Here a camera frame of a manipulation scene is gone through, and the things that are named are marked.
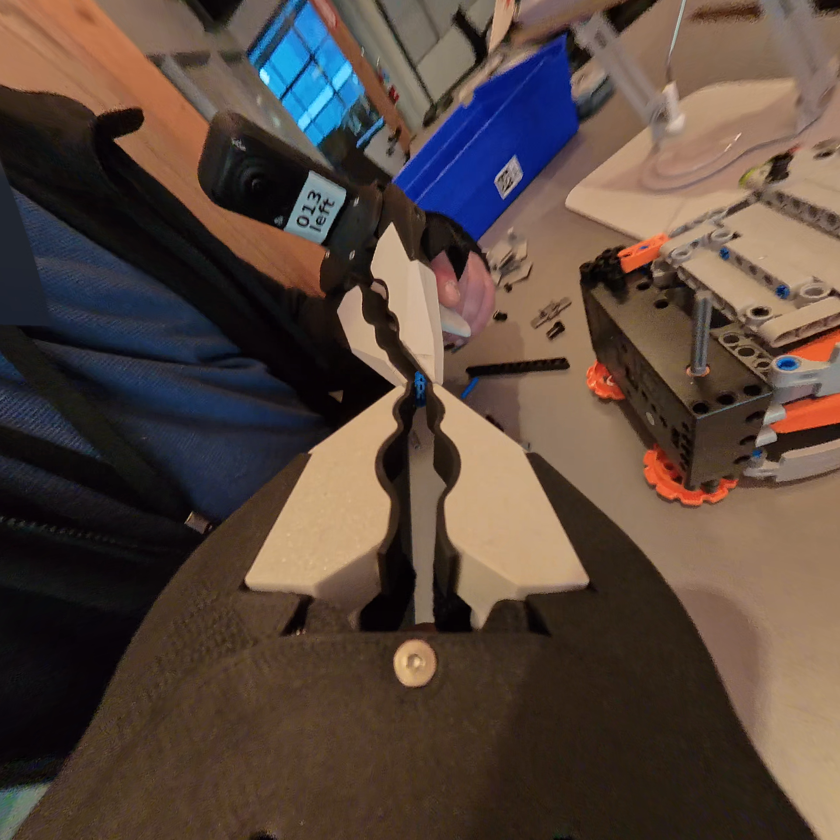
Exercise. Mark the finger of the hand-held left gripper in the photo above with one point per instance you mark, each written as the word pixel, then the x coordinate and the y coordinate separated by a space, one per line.
pixel 359 328
pixel 407 289

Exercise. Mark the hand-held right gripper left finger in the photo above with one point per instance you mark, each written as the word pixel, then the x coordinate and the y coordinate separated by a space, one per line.
pixel 321 525

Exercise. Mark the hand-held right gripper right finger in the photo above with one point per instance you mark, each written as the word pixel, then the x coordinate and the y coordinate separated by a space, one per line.
pixel 512 525

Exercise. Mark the building block robot vehicle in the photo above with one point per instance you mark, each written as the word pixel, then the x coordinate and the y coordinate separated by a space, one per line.
pixel 656 341

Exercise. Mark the person's left forearm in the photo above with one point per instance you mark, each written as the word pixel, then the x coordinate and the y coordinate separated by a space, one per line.
pixel 302 348

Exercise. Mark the grey track link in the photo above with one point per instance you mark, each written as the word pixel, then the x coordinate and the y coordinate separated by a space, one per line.
pixel 550 313

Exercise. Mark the person's left hand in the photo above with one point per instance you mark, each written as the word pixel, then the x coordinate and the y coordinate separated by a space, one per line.
pixel 472 298

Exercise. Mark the pile of grey panel pieces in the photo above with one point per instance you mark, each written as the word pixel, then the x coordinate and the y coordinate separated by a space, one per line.
pixel 508 259

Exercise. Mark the blue plastic storage bin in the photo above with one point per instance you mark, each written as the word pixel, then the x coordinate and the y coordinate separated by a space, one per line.
pixel 472 157

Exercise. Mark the black long holed beam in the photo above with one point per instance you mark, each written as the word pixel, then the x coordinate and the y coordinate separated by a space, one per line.
pixel 518 366

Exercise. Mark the black axle connector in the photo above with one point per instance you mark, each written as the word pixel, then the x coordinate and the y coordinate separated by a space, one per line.
pixel 556 330

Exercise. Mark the person's blue shirt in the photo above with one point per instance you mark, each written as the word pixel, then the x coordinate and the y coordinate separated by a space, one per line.
pixel 164 394

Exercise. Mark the white articulated stand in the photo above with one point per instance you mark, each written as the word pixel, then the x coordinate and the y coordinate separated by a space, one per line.
pixel 623 69

